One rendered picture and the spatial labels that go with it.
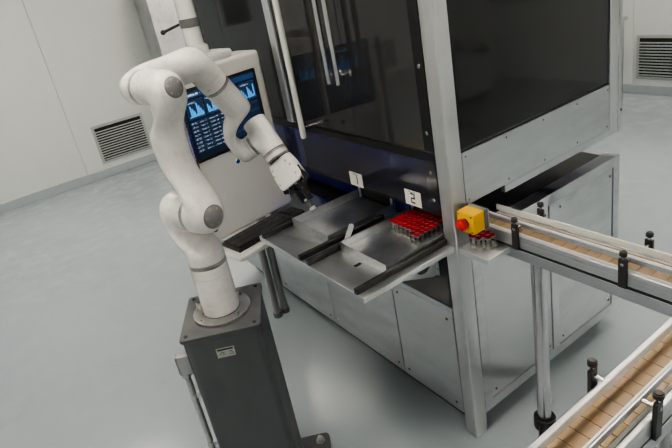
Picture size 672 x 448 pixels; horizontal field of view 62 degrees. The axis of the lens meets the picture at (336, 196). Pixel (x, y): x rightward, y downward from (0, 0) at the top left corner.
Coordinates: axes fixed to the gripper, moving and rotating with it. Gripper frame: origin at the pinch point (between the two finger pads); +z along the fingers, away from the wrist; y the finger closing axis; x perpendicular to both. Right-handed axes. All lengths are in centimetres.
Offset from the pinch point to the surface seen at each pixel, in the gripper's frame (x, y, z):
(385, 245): 19.8, 3.5, 29.7
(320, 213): 40.8, -26.7, 4.6
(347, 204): 50, -19, 8
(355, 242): 19.4, -6.2, 22.8
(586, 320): 102, 20, 112
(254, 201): 45, -57, -19
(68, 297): 73, -270, -58
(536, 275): 28, 40, 65
